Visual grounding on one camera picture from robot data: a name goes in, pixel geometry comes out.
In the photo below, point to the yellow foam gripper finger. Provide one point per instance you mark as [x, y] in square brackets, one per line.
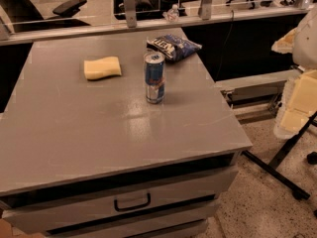
[298, 104]
[285, 44]

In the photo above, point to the blue chip bag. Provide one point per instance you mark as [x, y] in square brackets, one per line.
[173, 47]

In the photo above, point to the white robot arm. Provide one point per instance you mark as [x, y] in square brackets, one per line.
[304, 52]

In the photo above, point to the clear plastic water bottle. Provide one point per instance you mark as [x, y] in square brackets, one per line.
[172, 14]

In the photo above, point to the blue silver energy drink can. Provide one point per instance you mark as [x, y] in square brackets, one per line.
[154, 76]

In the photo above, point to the grey metal railing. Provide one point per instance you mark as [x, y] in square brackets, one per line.
[106, 17]

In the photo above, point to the yellow sponge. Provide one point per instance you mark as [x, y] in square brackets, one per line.
[100, 68]

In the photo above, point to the grey drawer cabinet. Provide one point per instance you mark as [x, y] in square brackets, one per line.
[63, 135]

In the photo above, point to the black office chair left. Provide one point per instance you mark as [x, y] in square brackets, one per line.
[25, 16]

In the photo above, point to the grey drawer with black handle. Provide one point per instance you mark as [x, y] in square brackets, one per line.
[92, 207]

